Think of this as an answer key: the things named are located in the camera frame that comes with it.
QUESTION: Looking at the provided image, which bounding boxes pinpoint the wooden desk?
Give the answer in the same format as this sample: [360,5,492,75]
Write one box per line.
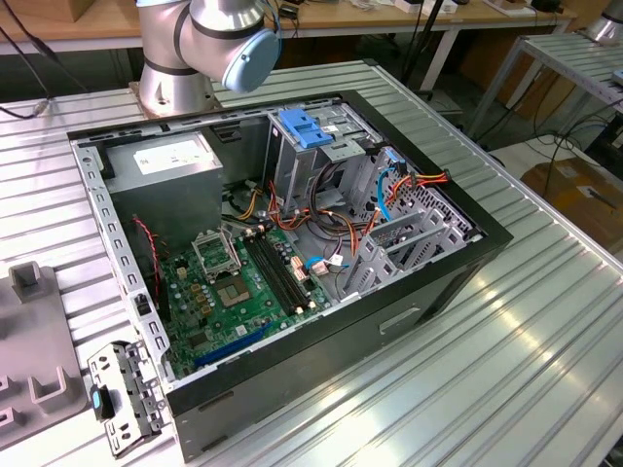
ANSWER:
[0,0,578,93]

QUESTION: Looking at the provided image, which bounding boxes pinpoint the CPU socket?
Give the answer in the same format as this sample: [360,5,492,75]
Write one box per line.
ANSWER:
[215,275,255,311]

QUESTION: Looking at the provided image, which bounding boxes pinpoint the blue expansion slot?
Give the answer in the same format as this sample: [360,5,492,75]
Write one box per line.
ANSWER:
[193,322,274,370]

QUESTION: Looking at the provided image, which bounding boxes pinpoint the blue data wire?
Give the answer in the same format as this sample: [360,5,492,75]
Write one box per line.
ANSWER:
[375,154,408,224]

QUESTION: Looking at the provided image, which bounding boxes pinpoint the grey disk bay cage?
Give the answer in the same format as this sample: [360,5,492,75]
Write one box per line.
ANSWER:
[340,144,484,299]

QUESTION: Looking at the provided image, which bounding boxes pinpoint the pale blue flat wire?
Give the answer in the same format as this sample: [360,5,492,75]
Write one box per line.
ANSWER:
[305,254,350,271]

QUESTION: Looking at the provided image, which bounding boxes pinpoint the blue drive latch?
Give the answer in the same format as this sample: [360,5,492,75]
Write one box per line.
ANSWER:
[278,107,335,150]

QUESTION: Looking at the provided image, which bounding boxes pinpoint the black PC case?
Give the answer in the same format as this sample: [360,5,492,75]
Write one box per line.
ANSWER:
[66,89,515,463]

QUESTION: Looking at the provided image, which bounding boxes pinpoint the brown cardboard box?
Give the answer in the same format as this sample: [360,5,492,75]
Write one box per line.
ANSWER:
[520,158,623,244]

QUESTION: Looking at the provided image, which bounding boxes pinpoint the grey power supply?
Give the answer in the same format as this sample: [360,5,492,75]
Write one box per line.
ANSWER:
[102,130,225,247]

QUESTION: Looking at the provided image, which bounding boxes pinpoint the red black fan wire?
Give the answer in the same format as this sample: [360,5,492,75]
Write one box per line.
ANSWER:
[131,217,162,298]

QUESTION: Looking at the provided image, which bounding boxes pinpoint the green motherboard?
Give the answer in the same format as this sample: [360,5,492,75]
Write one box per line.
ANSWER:
[159,224,340,381]

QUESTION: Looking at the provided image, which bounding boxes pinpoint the orange yellow wire bundle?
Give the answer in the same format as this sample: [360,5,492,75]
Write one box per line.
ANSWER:
[221,183,379,257]

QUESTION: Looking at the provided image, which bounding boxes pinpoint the black cable with metal plug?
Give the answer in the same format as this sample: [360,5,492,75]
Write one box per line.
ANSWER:
[0,96,54,121]

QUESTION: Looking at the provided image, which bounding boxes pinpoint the metal socket cover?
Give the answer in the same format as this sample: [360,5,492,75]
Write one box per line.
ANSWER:
[191,227,243,284]

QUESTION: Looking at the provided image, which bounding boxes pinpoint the metal slat side table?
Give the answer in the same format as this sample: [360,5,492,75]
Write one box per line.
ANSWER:
[466,32,623,142]

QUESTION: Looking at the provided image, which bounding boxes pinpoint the red yellow power wire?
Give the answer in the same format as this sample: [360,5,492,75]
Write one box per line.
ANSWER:
[387,167,452,197]

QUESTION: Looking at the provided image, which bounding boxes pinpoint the black case fan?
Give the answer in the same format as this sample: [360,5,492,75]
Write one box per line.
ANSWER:
[131,218,172,323]

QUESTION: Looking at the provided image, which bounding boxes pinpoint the grey parts rack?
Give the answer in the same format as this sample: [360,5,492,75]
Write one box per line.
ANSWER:
[0,261,94,451]

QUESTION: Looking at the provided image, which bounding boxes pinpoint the black RAM slot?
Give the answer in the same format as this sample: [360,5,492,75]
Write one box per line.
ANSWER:
[242,232,302,316]
[255,227,316,312]

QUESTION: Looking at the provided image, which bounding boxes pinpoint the grey optical drive cage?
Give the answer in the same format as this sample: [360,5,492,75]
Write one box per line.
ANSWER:
[266,102,386,211]

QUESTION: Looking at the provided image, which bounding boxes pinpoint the metal slot bracket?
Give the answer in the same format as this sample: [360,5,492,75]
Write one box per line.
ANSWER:
[86,339,165,459]

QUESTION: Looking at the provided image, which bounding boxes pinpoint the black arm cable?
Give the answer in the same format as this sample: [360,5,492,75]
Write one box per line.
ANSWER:
[0,0,92,96]

